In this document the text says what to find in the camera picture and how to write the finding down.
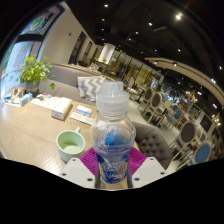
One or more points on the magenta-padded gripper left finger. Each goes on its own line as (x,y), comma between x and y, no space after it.
(77,171)

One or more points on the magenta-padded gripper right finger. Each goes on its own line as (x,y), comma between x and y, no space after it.
(148,170)

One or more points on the clear blue-labelled drink bottle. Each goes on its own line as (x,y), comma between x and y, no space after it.
(112,133)

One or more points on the pale green ceramic mug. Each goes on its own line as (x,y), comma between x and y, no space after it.
(68,146)

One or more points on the dark grey tufted armchair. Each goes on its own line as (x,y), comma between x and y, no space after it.
(151,143)

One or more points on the group of dining chairs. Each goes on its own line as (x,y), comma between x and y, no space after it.
(186,133)

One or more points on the flat white leaflet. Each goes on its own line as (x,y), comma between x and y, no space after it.
(81,118)

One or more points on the small blue white box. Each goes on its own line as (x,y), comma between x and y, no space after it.
(83,110)

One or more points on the white cardboard box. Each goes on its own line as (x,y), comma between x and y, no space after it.
(61,108)

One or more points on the grey chevron cushion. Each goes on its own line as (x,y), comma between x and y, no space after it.
(88,86)

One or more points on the teal tissue pack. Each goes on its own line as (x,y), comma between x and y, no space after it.
(25,99)

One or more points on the grey wood-trimmed sofa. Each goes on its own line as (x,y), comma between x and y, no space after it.
(63,78)

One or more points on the green potted plant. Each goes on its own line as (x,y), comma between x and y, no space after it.
(33,71)

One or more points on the group of ceiling lights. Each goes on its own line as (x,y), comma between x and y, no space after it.
(178,16)

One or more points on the colourful wall poster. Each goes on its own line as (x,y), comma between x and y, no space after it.
(41,21)

